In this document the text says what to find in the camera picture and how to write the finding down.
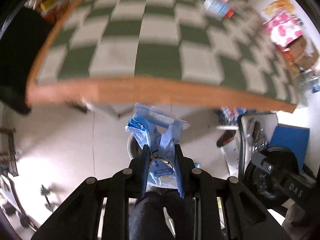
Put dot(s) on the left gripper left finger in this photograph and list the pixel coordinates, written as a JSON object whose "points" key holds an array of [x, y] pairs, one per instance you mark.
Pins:
{"points": [[144, 165]]}

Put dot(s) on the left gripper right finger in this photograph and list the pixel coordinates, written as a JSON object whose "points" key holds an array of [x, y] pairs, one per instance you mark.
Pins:
{"points": [[179, 163]]}

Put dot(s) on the blue plastic snack wrapper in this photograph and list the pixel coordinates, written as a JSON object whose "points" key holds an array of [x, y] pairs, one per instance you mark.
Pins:
{"points": [[160, 131]]}

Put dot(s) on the white Doctor toothpaste box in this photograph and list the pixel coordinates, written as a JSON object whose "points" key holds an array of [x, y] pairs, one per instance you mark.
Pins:
{"points": [[218, 8]]}

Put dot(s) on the white trash bin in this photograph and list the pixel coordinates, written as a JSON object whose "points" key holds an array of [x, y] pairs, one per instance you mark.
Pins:
{"points": [[133, 147]]}

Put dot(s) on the black red slipper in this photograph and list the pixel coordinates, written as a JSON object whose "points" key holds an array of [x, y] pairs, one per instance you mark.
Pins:
{"points": [[226, 138]]}

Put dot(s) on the pink floral paper bag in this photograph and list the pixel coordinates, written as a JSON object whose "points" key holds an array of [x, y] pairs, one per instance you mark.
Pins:
{"points": [[283, 29]]}

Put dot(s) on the black dining chair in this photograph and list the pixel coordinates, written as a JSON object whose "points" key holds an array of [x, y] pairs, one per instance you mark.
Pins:
{"points": [[20, 44]]}

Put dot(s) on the yellow snack bag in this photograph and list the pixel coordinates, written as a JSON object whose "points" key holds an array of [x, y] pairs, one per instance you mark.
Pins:
{"points": [[273, 7]]}

